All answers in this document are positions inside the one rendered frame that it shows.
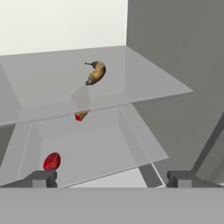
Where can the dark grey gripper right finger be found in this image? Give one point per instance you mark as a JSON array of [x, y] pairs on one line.
[[182, 178]]

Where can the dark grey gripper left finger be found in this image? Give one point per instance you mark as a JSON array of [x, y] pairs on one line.
[[43, 178]]

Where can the grey glass fridge shelf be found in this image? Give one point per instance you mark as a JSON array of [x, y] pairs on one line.
[[96, 145], [84, 84]]

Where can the brown spotted yellow banana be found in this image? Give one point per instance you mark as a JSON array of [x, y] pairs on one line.
[[97, 73]]

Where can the red and brown carton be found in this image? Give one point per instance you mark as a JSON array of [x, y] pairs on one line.
[[81, 103]]

